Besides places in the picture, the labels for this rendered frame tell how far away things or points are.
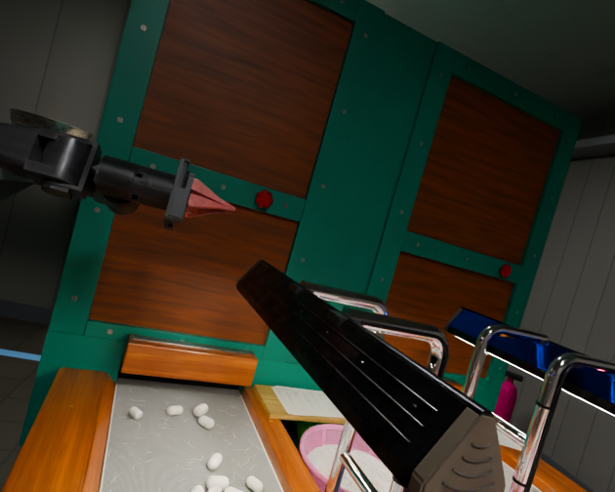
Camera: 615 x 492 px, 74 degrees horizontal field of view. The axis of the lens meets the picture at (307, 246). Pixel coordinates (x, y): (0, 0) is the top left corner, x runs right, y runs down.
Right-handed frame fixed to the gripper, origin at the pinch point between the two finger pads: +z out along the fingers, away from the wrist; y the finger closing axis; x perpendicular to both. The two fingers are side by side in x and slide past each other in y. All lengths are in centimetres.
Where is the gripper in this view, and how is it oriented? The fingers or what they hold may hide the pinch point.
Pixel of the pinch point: (229, 209)
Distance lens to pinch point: 68.1
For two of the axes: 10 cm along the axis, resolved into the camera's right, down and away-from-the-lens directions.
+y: -1.7, 9.5, -2.7
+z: 9.3, 2.5, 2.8
